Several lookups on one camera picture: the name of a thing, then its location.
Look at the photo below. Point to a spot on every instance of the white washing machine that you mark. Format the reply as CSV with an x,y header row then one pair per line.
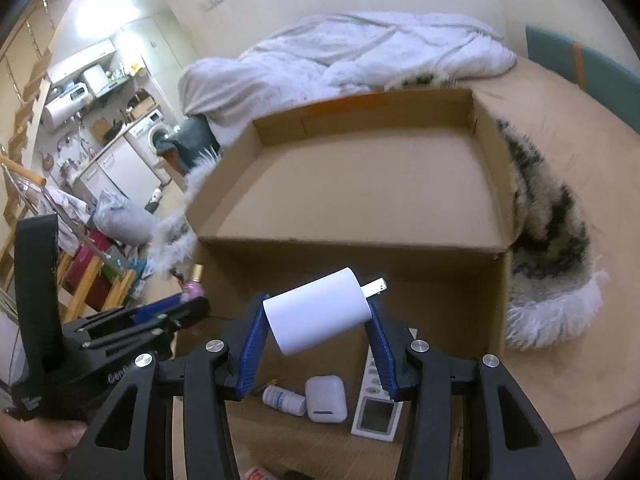
x,y
142,135

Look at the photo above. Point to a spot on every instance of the black flashlight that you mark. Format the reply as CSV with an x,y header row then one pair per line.
x,y
295,475

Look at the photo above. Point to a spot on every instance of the white air conditioner remote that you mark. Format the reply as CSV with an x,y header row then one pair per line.
x,y
376,416

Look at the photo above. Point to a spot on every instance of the white water heater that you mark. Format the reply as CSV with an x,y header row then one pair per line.
x,y
66,105

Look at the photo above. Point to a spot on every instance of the teal armchair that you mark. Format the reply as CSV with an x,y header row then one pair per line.
x,y
186,144

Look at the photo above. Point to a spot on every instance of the white pill bottle red label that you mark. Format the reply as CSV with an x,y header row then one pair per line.
x,y
258,473

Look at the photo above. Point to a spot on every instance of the black and cream fluffy blanket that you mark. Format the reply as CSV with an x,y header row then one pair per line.
x,y
555,294

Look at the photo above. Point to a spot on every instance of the wooden chair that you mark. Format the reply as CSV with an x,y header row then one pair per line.
x,y
93,279

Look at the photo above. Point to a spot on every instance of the grey plastic bag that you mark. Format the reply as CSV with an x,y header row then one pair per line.
x,y
116,216

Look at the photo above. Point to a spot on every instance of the white microwave oven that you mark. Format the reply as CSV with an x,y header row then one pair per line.
x,y
96,80

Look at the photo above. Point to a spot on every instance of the pink perfume bottle keychain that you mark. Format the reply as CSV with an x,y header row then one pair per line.
x,y
192,288

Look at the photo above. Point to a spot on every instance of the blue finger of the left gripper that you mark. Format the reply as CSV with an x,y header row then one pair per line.
x,y
135,337
126,317

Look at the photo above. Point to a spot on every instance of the white earbuds case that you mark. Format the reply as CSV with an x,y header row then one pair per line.
x,y
326,399

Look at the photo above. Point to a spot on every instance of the white kitchen cabinet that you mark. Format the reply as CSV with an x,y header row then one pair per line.
x,y
117,169

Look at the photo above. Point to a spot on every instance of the teal cushion with orange stripe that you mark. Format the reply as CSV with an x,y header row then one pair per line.
x,y
603,79

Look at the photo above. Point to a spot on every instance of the white duvet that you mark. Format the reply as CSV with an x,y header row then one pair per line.
x,y
326,56

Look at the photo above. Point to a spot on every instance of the person's left hand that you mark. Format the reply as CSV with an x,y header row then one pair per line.
x,y
39,447

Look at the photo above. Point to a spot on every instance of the white pill bottle blue label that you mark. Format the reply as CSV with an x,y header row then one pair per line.
x,y
284,400

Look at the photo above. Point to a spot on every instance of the open cardboard box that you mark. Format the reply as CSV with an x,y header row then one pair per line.
x,y
413,186

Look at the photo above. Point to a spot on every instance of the white charger plug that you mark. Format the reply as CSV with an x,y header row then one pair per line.
x,y
320,310

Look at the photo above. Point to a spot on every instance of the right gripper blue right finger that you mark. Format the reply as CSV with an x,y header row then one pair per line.
x,y
504,437

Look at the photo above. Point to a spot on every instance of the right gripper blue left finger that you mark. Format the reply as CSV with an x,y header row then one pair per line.
x,y
131,435

